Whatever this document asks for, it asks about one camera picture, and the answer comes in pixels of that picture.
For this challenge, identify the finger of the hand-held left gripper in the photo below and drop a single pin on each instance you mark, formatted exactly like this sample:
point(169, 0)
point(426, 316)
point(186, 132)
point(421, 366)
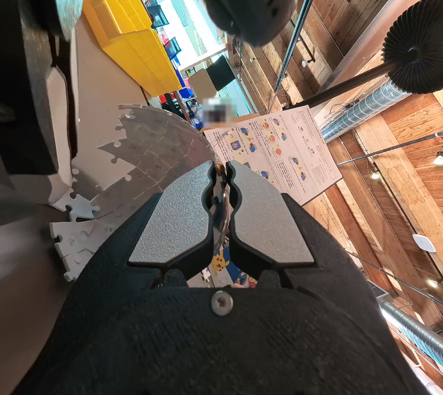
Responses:
point(60, 125)
point(72, 107)

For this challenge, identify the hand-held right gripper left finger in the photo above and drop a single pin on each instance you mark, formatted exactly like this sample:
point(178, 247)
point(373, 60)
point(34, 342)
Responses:
point(173, 229)

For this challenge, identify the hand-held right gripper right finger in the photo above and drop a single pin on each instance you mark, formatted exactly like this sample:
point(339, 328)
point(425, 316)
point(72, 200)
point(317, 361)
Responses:
point(270, 229)

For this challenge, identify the partly built puzzle ball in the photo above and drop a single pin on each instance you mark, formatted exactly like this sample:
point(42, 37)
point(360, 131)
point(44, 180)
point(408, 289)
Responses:
point(155, 145)

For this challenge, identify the colourful puzzle box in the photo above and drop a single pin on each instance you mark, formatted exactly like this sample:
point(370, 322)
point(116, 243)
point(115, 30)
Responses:
point(221, 263)

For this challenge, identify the white instruction sheet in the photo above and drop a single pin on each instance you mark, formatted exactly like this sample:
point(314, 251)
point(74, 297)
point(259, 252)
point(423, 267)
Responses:
point(294, 152)

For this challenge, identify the black square panel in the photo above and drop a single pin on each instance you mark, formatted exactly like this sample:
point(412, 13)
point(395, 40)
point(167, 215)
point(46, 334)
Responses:
point(221, 73)

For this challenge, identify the yellow plastic bin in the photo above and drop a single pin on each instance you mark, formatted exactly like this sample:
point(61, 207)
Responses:
point(131, 45)

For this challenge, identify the ceiling track light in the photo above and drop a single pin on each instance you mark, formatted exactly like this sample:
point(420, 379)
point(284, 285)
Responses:
point(375, 175)
point(432, 283)
point(438, 158)
point(304, 63)

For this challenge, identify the tan square panel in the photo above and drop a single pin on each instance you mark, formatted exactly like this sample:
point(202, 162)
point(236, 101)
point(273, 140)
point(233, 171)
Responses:
point(202, 81)

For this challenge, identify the blue storage bins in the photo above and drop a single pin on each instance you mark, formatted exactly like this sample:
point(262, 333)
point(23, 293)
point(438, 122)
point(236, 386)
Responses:
point(185, 92)

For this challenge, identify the ceiling vent grille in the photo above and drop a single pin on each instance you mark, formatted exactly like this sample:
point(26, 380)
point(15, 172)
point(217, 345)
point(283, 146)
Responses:
point(379, 289)

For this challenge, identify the thin steel tension rod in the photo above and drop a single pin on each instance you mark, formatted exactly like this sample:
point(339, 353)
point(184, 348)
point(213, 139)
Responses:
point(391, 148)
point(398, 279)

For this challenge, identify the white ceiling device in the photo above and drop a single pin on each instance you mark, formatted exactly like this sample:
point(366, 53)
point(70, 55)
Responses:
point(424, 242)

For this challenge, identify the black table lamp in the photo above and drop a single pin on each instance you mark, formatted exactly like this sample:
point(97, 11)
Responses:
point(418, 45)

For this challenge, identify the metal ceiling rail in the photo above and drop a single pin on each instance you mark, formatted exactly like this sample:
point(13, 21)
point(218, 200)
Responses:
point(300, 24)

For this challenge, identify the silver ventilation duct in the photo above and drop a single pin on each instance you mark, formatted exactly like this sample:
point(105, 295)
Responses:
point(412, 329)
point(363, 109)

